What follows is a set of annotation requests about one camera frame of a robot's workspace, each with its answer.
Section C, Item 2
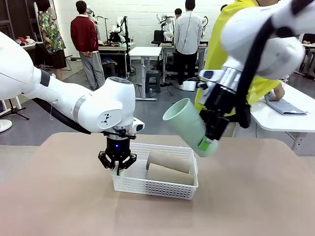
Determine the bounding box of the pale green plastic cup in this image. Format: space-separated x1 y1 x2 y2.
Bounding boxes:
162 97 219 158

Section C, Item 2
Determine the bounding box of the white height-adjustable desk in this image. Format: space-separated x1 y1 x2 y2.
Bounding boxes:
128 46 163 102

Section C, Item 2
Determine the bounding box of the person in floral shirt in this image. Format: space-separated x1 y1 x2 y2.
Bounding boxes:
36 0 67 82

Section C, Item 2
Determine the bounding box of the black left arm cable sleeve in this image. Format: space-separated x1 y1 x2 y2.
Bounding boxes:
31 97 92 136

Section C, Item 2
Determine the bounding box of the person in red jacket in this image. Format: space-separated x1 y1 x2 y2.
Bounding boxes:
70 0 106 90

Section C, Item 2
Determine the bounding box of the black office chair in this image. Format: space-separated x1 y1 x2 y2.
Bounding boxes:
151 29 165 47

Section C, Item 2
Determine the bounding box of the black arm cable sleeve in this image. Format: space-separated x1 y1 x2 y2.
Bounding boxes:
235 14 274 129
31 97 92 136

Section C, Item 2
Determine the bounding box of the grey cloth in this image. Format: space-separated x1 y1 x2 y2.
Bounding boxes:
264 94 309 116

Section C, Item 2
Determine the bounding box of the person's left hand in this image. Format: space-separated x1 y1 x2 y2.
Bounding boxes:
269 89 284 102

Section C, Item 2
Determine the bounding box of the person in yellow cape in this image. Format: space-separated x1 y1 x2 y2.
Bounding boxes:
194 0 286 117

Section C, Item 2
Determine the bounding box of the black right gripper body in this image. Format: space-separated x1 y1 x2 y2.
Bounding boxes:
203 83 238 117

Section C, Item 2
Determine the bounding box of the person in white shirt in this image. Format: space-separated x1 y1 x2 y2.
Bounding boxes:
174 0 203 90

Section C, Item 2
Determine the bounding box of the black tripod stand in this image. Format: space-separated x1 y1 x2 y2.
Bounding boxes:
0 97 30 121

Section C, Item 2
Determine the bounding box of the black right arm cable sleeve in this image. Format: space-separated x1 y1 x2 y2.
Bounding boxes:
235 14 274 129

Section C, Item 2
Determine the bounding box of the grey plastic stool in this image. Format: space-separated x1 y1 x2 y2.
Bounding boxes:
145 70 161 94

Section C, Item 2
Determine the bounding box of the black upright pole stand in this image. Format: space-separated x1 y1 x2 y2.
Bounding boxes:
124 15 132 80

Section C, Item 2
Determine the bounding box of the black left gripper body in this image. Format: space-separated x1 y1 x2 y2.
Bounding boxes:
105 137 131 161

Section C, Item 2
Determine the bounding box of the white perforated plastic basket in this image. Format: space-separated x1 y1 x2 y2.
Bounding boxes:
111 142 199 201

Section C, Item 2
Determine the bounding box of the beige brown plastic cup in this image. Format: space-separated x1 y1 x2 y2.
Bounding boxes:
146 162 195 186
147 148 192 174

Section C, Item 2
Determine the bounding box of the person's left forearm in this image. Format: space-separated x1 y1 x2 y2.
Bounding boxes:
272 80 286 95

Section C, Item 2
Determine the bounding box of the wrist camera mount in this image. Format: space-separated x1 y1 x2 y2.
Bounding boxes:
132 117 146 133
183 80 210 112

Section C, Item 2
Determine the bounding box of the white side table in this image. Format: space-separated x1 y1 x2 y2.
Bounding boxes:
248 76 315 156

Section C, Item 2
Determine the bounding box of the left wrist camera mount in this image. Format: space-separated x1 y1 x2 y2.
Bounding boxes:
132 117 146 133

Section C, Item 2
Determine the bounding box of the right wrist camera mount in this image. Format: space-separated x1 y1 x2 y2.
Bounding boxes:
183 80 210 112

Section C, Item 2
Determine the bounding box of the white round stand base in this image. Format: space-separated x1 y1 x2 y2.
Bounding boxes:
0 118 13 134

